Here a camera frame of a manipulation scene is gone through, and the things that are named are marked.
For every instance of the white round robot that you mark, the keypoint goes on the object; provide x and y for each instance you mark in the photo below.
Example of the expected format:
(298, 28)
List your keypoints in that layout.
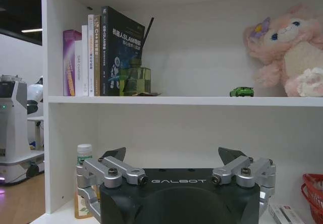
(35, 95)

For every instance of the pink plush bunny toy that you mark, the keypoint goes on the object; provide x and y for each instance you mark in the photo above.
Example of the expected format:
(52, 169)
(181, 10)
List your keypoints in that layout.
(287, 50)

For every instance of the white capped juice bottle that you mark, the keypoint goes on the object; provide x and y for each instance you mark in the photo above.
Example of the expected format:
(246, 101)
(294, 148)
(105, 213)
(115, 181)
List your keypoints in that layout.
(83, 183)

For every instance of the green toy car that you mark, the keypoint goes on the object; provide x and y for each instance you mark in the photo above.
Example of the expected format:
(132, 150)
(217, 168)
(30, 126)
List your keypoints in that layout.
(241, 91)

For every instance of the white bookshelf unit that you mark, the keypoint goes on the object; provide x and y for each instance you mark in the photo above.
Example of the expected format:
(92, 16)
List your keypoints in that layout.
(191, 100)

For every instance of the brown coaster under diffuser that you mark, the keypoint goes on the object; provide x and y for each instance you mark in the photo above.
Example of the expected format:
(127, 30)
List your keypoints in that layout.
(147, 93)

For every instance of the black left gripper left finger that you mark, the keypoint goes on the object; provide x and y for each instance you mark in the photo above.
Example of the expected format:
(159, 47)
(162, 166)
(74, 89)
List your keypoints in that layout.
(114, 169)

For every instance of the white book orange text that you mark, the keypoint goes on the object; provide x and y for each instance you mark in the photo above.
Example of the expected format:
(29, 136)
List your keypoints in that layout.
(90, 57)

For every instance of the white red paper box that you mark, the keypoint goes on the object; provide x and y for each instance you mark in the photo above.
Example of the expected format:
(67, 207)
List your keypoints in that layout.
(286, 214)

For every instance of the green glass diffuser bottle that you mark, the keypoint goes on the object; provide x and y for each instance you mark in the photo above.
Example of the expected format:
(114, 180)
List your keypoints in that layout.
(135, 79)

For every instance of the black robot SLAM book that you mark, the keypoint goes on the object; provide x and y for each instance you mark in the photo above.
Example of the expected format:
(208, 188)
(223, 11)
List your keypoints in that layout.
(118, 47)

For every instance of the purple pink book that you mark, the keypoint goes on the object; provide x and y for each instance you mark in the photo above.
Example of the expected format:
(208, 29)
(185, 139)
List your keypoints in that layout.
(69, 63)

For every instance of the tall thin white book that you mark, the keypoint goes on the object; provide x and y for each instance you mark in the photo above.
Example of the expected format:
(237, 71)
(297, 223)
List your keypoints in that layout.
(85, 33)

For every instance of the gold brown programming book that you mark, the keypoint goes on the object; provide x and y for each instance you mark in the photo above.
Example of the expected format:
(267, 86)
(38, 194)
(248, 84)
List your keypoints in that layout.
(97, 57)

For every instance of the black diffuser reed stick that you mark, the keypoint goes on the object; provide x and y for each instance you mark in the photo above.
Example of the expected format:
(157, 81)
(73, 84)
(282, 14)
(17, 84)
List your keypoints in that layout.
(147, 36)

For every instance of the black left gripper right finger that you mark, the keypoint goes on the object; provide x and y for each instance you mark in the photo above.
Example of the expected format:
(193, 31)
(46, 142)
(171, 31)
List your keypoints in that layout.
(234, 169)

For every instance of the red plastic basket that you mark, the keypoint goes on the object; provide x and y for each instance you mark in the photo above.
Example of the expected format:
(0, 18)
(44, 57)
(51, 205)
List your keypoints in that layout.
(313, 195)

